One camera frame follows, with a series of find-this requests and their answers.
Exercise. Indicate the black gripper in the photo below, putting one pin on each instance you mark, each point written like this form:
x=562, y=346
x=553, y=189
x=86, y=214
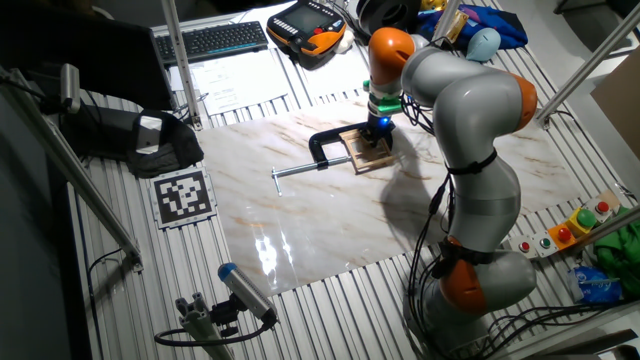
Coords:
x=381, y=126

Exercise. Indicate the miniature wooden sliding window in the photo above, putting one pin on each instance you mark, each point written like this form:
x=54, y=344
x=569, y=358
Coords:
x=365, y=162

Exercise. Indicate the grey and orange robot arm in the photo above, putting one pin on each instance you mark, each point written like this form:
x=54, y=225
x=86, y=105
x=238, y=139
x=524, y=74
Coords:
x=477, y=105

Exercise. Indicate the green flange adapter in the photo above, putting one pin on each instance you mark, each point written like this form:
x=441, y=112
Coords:
x=387, y=106

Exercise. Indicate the black metal C-clamp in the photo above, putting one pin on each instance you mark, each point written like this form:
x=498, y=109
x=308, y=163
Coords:
x=316, y=147

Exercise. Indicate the blank white paper sheet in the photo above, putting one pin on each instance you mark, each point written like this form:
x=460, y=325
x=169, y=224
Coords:
x=330, y=75

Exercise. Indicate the small white round object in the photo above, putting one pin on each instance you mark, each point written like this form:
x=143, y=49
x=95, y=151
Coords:
x=345, y=42

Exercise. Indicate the white marble pattern board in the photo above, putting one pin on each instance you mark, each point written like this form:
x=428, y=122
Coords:
x=310, y=225

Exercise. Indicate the black filament spool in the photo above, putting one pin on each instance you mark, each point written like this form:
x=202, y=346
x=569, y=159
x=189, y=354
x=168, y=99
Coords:
x=385, y=14

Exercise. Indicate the orange black teach pendant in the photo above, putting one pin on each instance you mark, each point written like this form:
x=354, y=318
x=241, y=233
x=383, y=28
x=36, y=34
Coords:
x=305, y=30

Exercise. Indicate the printed paper sheet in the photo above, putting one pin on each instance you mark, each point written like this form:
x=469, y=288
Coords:
x=240, y=82

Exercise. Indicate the golden brown small box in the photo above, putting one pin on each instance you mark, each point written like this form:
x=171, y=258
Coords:
x=456, y=26

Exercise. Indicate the light blue egg-shaped object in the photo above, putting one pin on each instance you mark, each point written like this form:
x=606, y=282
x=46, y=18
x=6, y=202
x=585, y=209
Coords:
x=484, y=44

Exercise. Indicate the yellow toy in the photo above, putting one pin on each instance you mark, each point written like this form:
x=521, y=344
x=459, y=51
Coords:
x=434, y=4

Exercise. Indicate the blue cloth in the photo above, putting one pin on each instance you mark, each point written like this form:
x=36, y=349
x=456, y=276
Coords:
x=505, y=25

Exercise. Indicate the black computer keyboard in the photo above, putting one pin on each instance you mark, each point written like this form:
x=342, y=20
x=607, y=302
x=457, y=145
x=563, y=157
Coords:
x=210, y=40

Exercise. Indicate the small white box red button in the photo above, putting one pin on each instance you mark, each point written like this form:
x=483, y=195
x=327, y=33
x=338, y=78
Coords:
x=524, y=246

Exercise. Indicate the black white fiducial marker board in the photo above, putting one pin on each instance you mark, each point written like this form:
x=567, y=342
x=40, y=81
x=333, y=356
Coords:
x=182, y=197

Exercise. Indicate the black fabric bag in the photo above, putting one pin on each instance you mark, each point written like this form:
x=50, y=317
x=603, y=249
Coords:
x=172, y=150

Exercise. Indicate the small white box green button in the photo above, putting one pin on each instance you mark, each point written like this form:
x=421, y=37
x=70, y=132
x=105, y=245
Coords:
x=545, y=243

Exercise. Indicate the orange box with red button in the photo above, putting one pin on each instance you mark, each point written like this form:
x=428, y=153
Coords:
x=564, y=235

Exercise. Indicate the small grey white device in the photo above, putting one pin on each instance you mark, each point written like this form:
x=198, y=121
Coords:
x=149, y=134

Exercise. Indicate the yellow box with green button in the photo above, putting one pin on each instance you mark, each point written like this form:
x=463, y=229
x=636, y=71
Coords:
x=586, y=218

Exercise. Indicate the grey box with red button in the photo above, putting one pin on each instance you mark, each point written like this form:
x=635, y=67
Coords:
x=602, y=206

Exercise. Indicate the short aluminium profile stub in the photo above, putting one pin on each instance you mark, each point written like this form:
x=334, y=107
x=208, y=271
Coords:
x=200, y=325

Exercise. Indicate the brown cardboard box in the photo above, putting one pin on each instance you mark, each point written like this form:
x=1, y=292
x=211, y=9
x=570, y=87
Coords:
x=620, y=100

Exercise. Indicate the short slanted aluminium beam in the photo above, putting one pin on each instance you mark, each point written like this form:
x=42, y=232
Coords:
x=610, y=227

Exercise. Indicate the blue plastic bag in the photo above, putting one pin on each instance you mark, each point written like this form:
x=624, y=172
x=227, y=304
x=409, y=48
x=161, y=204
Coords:
x=595, y=287

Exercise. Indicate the green cloth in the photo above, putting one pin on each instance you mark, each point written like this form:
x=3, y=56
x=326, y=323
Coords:
x=620, y=255

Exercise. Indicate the black laptop screen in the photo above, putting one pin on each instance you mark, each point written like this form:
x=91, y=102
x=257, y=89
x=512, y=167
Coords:
x=100, y=60

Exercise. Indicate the long slanted aluminium beam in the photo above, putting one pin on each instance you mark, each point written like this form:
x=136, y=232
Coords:
x=75, y=170

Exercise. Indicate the silver webcam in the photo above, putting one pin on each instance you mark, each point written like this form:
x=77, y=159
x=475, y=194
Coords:
x=70, y=87

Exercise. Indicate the thin aluminium post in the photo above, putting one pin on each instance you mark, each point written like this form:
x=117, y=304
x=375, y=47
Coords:
x=445, y=22

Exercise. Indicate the silver camera with blue cap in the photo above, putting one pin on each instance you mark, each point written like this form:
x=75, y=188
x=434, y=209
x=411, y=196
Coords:
x=245, y=290

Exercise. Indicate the upright aluminium post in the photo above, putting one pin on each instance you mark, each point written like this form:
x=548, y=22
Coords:
x=179, y=55

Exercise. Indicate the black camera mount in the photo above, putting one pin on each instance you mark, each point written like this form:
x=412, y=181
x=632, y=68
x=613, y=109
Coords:
x=225, y=315

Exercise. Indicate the aluminium beam with foot bracket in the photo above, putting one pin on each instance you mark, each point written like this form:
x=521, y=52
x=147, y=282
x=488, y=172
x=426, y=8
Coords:
x=600, y=50

